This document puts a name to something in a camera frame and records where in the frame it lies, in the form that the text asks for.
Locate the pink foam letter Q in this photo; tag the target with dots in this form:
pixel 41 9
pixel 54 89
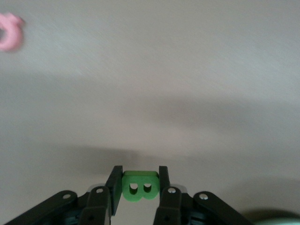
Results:
pixel 14 35

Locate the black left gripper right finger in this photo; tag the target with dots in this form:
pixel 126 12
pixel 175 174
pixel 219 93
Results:
pixel 164 180

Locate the brown table cover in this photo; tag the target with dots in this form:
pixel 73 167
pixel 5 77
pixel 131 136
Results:
pixel 164 70

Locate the green plate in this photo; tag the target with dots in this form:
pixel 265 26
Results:
pixel 276 220

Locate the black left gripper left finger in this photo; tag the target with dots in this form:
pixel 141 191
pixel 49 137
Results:
pixel 114 187

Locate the green foam letter B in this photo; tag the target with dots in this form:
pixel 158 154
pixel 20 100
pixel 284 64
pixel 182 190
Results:
pixel 140 178

